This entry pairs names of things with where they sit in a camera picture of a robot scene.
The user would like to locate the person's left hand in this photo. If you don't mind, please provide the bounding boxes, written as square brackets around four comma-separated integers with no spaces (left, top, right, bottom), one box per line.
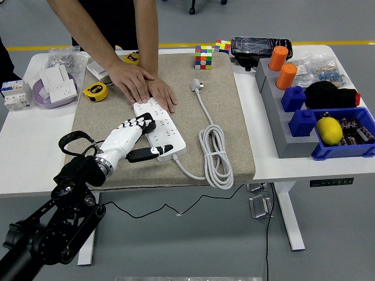
[148,77,178,114]

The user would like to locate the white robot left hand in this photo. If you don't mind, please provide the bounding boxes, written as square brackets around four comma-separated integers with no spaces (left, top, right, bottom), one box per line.
[99,113,174,171]

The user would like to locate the person's right hand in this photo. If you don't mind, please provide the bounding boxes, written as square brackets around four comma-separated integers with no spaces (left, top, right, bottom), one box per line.
[107,58,155,104]

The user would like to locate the white power strip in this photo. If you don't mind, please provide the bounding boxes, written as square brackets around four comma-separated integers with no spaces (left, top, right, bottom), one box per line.
[133,98,188,163]

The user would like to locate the thin black adapter cord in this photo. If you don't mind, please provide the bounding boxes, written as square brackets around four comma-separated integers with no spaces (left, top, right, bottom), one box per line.
[96,183,248,219]

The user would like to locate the white three-pin plug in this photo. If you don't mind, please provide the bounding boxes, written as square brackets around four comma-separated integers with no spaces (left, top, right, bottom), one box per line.
[190,78,206,94]

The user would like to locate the yellow tape measure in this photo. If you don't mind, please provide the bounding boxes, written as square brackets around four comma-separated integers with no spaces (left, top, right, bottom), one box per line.
[82,82,110,102]
[123,52,140,66]

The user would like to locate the grey-brown mat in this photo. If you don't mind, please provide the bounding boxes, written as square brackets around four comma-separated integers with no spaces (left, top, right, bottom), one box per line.
[64,53,255,190]

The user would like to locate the colourful puzzle cube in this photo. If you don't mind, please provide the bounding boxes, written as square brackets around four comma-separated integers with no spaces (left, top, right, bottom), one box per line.
[214,39,232,55]
[195,44,214,71]

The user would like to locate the person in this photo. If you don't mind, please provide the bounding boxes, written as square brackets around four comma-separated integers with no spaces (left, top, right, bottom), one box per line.
[71,0,139,51]
[0,37,15,84]

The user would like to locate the clear bag metal screws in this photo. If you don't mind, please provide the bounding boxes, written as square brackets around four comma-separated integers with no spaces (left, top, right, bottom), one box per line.
[47,46,90,74]

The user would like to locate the white blank panel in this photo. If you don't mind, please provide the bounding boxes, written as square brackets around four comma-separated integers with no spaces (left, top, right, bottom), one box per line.
[39,64,71,88]

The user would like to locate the black chair base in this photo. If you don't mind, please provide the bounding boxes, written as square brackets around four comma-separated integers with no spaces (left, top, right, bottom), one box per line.
[189,0,228,15]

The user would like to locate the purple bowl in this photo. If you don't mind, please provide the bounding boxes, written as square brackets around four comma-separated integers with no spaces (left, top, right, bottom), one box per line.
[32,73,79,110]

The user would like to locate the black film-wrapped box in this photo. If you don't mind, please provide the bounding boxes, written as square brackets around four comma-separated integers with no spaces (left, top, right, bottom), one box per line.
[230,36,294,73]

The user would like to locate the white circuit breaker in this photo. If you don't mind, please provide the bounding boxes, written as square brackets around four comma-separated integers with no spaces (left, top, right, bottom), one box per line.
[0,80,33,111]

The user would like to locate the orange cylinder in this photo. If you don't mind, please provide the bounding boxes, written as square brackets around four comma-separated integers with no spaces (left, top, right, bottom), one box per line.
[275,63,299,91]
[268,45,289,71]

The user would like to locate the grey stepped block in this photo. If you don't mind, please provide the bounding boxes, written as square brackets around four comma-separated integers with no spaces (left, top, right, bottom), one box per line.
[255,57,322,159]

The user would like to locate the blue plastic block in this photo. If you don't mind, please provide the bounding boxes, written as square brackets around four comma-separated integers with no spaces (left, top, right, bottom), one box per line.
[288,108,319,138]
[281,85,307,112]

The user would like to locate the clear bag white parts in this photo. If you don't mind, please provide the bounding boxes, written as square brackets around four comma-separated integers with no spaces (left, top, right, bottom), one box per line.
[294,58,319,87]

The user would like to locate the black fabric item red tip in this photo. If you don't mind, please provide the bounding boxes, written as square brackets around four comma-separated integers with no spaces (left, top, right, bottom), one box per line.
[304,81,362,109]

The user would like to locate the clear bag blue parts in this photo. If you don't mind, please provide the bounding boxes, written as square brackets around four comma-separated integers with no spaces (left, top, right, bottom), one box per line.
[305,53,351,88]

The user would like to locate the yellow lemon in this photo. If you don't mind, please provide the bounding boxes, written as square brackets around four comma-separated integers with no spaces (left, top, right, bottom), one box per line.
[316,116,343,146]

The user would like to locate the black table control panel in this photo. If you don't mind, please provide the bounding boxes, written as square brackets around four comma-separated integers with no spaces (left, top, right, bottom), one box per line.
[309,177,354,187]

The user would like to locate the blue plastic bin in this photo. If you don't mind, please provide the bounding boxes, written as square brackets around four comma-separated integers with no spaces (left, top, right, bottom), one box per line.
[311,106,375,161]

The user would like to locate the dark electronic parts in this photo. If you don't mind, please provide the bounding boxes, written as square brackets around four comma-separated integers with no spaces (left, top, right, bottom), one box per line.
[337,116,375,146]

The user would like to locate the white wall switch panel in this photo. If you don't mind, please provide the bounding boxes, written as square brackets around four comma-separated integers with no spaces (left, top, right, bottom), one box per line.
[86,58,111,77]

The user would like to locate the white wall socket panel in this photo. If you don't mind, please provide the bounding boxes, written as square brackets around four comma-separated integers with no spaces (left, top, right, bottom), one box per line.
[47,79,79,104]

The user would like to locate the white coiled power cord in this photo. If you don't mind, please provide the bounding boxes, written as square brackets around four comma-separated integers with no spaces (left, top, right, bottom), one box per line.
[172,87,234,190]

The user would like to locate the metal bracket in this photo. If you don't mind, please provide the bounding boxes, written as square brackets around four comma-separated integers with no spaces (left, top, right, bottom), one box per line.
[248,194,275,219]
[245,183,268,193]

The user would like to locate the black hanging cable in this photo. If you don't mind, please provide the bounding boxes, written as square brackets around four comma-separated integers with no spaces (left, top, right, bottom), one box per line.
[264,183,277,281]

